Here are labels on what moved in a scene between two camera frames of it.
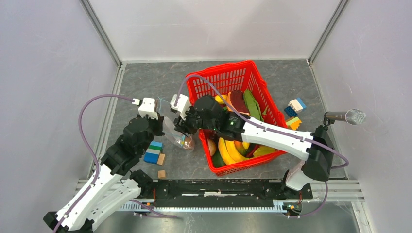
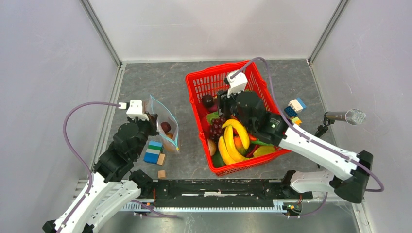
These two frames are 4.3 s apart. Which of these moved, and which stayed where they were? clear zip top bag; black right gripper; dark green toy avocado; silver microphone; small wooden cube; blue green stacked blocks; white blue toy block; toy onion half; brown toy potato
Moved: brown toy potato; black right gripper; clear zip top bag
Stayed: dark green toy avocado; small wooden cube; silver microphone; blue green stacked blocks; toy onion half; white blue toy block
